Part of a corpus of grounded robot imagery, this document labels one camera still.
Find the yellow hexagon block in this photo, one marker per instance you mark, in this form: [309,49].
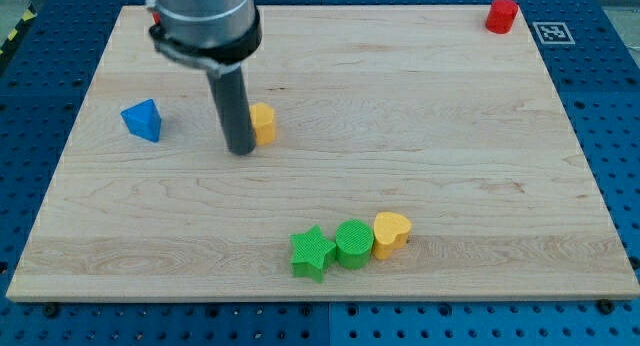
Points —
[263,122]

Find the wooden board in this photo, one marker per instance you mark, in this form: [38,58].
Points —
[417,110]

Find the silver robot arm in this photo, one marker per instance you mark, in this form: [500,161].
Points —
[214,36]

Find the white fiducial marker tag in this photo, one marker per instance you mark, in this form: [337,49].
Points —
[553,33]

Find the green star block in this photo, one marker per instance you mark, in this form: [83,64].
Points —
[312,254]

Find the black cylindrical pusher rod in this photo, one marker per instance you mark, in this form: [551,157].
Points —
[230,98]

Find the green cylinder block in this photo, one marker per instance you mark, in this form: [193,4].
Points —
[354,240]

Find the red cylinder block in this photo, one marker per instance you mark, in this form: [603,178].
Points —
[501,16]

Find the yellow heart block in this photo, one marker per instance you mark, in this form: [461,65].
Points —
[391,233]

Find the blue triangle block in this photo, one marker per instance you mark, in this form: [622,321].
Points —
[143,120]

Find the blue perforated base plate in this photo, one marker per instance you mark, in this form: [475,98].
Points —
[41,92]

